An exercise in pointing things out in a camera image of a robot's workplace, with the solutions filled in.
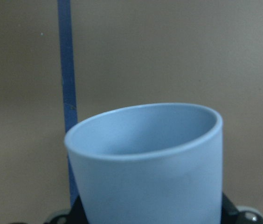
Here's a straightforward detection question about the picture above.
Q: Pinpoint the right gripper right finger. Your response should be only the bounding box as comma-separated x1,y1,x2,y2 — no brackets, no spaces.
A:
221,193,263,224

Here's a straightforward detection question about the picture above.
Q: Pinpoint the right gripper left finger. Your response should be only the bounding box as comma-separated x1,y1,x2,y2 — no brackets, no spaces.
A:
44,196,89,224

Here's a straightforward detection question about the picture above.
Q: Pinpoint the light blue plastic cup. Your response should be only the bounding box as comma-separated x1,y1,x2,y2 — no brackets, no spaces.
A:
64,103,223,224

